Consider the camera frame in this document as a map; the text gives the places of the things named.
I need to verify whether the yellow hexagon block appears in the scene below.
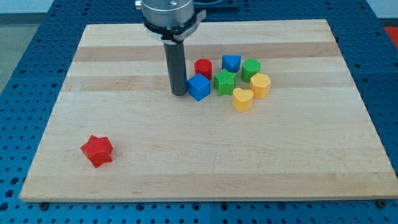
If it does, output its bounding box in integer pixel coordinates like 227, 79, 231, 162
249, 73, 271, 98

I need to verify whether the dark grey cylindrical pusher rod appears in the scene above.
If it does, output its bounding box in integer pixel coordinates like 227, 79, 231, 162
164, 42, 187, 96

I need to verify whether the red star block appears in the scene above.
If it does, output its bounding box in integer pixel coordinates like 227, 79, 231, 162
80, 135, 113, 168

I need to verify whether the blue triangle block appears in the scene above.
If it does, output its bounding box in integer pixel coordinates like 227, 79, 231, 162
221, 55, 241, 73

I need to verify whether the green cylinder block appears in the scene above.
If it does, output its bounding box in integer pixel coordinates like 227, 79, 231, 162
241, 58, 261, 83

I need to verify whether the light wooden board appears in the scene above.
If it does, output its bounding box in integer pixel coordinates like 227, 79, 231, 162
20, 19, 397, 202

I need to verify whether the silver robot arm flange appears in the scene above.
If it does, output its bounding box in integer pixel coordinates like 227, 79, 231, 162
135, 0, 206, 45

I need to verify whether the blue cube block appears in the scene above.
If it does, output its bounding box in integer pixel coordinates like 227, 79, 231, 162
188, 73, 211, 101

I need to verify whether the green star block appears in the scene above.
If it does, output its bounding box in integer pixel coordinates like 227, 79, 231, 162
213, 69, 236, 96

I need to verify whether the yellow heart block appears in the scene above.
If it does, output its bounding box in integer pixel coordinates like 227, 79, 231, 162
233, 88, 254, 113

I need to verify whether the red cylinder block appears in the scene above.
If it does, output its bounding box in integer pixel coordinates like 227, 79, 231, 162
194, 58, 213, 80

